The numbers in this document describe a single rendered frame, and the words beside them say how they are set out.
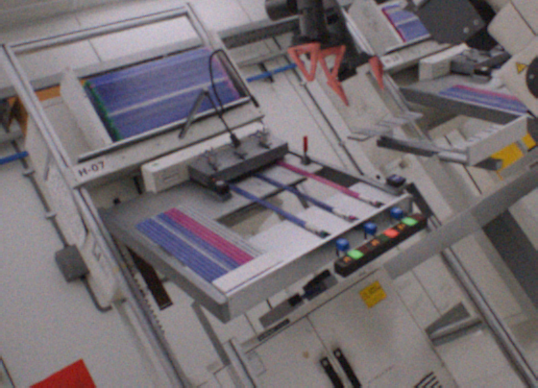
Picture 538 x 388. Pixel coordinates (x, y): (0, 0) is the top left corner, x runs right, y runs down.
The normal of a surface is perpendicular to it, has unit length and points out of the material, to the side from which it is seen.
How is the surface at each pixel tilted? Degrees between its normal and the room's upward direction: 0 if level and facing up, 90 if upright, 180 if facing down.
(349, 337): 90
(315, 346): 90
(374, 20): 90
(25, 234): 90
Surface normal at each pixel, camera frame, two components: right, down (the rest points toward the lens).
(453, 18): -0.50, 0.10
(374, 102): -0.75, 0.33
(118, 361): 0.40, -0.46
